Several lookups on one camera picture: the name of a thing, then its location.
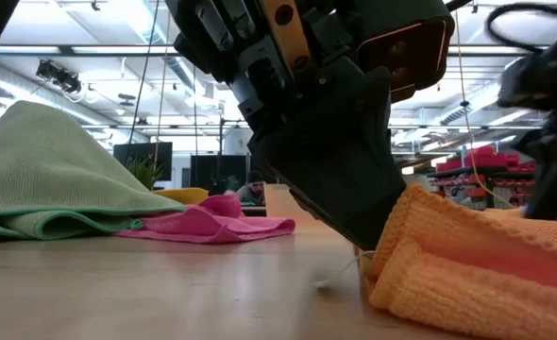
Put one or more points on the pink microfiber towel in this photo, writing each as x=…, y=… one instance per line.
x=212, y=226

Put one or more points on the black monitor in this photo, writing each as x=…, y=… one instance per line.
x=141, y=156

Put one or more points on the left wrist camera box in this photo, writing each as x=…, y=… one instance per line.
x=415, y=56

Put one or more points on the shelf with red bins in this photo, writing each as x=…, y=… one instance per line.
x=486, y=158

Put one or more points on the overhead light bar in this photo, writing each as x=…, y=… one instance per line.
x=66, y=50

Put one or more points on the translucent orange plastic bin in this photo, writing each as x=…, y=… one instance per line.
x=281, y=208

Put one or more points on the yellow microfiber towel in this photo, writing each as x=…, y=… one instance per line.
x=181, y=195

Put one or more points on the person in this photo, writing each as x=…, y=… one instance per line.
x=254, y=191

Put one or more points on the small potted succulent plant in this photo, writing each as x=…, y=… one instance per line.
x=144, y=172

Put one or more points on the black ceiling-mounted device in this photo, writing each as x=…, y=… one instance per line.
x=56, y=74

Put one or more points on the orange microfiber towel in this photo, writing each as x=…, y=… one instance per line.
x=472, y=283

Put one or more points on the light green microfiber towel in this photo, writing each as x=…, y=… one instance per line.
x=47, y=170

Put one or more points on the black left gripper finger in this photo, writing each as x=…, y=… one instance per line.
x=335, y=165

